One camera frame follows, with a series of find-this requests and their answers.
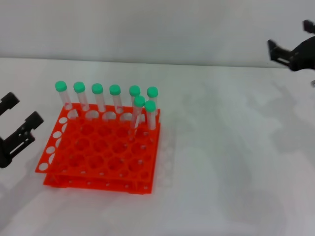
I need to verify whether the orange plastic test tube rack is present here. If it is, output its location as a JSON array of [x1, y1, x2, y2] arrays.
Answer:
[[34, 103, 162, 195]]

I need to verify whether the clear test tube green cap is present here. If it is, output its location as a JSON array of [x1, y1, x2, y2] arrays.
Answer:
[[128, 95, 146, 142], [73, 81, 90, 111], [144, 100, 158, 130], [147, 86, 159, 116], [91, 83, 107, 113], [129, 85, 142, 115], [54, 80, 73, 110], [109, 84, 124, 114]]

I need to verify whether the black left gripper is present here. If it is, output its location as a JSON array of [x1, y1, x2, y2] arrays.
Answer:
[[0, 92, 44, 169]]

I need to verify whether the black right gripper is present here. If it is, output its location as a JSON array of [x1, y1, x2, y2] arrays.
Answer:
[[267, 20, 315, 72]]

